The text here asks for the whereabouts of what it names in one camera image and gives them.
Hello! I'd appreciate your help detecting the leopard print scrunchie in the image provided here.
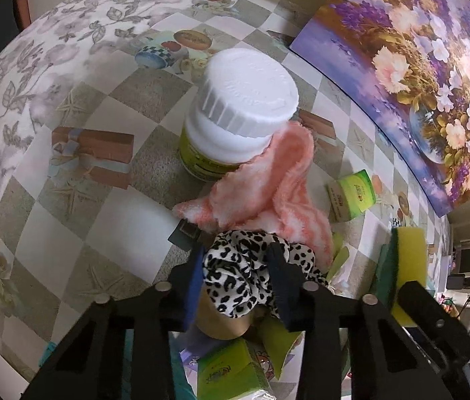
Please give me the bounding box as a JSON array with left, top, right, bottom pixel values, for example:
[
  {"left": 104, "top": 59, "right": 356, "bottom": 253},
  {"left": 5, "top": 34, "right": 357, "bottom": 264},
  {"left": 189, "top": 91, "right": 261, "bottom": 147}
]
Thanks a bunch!
[{"left": 202, "top": 229, "right": 328, "bottom": 318}]

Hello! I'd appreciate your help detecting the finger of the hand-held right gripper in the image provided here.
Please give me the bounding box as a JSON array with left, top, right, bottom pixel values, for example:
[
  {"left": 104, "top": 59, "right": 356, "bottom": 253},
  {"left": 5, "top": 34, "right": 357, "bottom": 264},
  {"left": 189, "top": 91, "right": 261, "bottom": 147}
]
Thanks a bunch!
[{"left": 397, "top": 281, "right": 470, "bottom": 368}]

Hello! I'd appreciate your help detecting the flower painting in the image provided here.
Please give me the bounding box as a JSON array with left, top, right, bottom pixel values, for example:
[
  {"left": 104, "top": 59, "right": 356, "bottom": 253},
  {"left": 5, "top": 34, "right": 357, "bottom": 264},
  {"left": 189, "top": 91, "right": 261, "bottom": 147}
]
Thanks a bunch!
[{"left": 288, "top": 0, "right": 470, "bottom": 218}]

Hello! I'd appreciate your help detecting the white lid green label bottle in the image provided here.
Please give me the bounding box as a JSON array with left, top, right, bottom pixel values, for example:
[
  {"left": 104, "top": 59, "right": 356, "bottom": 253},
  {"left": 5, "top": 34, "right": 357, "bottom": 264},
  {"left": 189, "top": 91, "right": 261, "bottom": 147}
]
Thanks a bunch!
[{"left": 179, "top": 47, "right": 301, "bottom": 183}]

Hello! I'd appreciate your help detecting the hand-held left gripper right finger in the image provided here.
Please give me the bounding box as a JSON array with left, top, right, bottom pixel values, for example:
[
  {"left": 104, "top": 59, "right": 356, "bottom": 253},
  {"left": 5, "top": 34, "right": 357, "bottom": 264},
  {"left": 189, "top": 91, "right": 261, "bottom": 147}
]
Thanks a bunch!
[{"left": 264, "top": 242, "right": 445, "bottom": 400}]

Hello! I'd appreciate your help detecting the small green box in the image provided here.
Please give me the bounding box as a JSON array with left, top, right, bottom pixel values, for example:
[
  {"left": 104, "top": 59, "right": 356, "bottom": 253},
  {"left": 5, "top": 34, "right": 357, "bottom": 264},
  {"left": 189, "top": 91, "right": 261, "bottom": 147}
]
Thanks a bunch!
[
  {"left": 325, "top": 169, "right": 378, "bottom": 223},
  {"left": 195, "top": 337, "right": 278, "bottom": 400}
]

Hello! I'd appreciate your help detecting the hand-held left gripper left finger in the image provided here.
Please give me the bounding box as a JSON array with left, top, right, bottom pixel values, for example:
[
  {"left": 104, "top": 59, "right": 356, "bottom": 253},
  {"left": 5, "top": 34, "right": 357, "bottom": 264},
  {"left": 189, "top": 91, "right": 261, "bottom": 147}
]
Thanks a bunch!
[{"left": 20, "top": 244, "right": 211, "bottom": 400}]

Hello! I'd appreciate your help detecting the yellow-green cloth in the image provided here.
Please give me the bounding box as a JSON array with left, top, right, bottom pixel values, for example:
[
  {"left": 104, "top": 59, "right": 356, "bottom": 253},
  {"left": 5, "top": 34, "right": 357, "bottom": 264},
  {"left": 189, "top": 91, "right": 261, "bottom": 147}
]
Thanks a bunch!
[{"left": 258, "top": 231, "right": 351, "bottom": 381}]

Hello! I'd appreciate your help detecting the brown wooden chair back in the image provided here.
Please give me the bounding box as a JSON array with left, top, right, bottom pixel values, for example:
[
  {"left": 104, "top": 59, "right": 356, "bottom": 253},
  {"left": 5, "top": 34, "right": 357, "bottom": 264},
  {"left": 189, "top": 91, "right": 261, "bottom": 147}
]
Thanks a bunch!
[{"left": 11, "top": 0, "right": 32, "bottom": 31}]

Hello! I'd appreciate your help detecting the yellow sponge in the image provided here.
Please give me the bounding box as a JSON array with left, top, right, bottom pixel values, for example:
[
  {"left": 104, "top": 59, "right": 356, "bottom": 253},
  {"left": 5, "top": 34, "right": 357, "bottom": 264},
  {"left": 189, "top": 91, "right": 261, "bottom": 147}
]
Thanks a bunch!
[{"left": 370, "top": 226, "right": 428, "bottom": 328}]

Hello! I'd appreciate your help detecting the small dark card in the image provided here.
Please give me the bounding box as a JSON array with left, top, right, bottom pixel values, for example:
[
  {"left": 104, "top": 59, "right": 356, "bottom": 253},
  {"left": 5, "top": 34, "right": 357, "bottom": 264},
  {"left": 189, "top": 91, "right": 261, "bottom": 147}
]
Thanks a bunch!
[{"left": 168, "top": 218, "right": 203, "bottom": 251}]

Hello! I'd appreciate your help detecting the grey floral tablecloth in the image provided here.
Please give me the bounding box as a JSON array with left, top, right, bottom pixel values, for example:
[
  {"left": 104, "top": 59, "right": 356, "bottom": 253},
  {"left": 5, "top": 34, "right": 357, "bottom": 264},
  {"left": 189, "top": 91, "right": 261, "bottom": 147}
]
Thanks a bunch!
[{"left": 0, "top": 0, "right": 224, "bottom": 314}]

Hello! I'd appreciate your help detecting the brown paper roll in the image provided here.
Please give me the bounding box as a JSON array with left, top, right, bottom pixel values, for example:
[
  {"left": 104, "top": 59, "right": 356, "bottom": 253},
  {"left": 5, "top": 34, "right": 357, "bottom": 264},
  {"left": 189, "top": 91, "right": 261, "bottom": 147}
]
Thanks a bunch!
[{"left": 195, "top": 287, "right": 261, "bottom": 341}]

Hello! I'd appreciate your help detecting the pink chevron cloth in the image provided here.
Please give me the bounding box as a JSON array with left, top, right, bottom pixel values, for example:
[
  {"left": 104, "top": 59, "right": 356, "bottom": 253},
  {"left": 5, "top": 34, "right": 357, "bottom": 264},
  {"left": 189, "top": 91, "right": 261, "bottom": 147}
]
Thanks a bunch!
[{"left": 174, "top": 121, "right": 336, "bottom": 271}]

